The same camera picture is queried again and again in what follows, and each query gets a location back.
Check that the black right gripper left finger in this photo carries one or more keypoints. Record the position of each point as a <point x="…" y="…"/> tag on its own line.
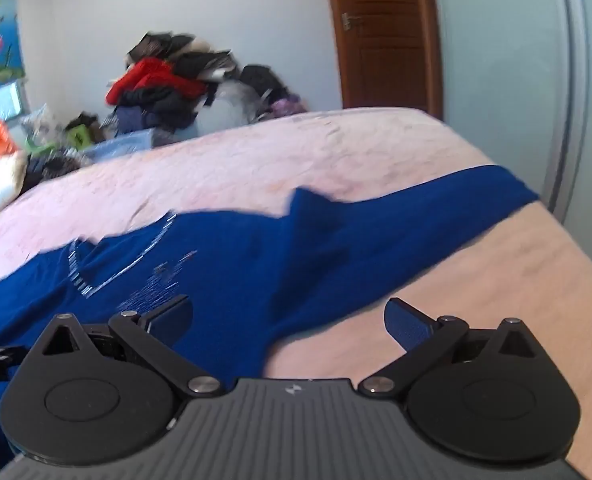
<point x="87" y="395"/>

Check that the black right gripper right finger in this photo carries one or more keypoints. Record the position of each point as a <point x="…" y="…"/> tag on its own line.
<point x="488" y="396"/>

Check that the blue knit sweater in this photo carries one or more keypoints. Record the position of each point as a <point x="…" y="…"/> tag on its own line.
<point x="254" y="281"/>

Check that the pile of dark clothes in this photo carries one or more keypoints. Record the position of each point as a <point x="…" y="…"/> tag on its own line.
<point x="191" y="58"/>

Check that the pink floral bed sheet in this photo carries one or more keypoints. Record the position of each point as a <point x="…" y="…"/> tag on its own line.
<point x="527" y="266"/>

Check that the dark patterned fuzzy garment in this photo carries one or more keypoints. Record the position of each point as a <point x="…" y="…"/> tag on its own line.
<point x="53" y="164"/>

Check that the floral white pillow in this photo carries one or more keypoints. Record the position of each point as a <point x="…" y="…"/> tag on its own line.
<point x="43" y="129"/>

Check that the clear bag light blue bedding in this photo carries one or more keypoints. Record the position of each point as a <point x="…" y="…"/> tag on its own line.
<point x="234" y="105"/>

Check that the red garment on pile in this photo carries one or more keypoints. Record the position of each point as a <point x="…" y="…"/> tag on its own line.
<point x="150" y="73"/>

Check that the frosted glass wardrobe door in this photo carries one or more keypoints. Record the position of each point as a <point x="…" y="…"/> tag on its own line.
<point x="518" y="85"/>

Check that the purple bag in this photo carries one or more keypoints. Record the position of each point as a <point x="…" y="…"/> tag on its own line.
<point x="287" y="107"/>

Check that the brown wooden door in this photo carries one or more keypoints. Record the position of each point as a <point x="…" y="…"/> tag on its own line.
<point x="393" y="58"/>

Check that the window with grey frame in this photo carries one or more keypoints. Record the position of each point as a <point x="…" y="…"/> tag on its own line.
<point x="13" y="101"/>

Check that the silver door handle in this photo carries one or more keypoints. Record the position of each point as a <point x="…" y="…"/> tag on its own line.
<point x="350" y="21"/>

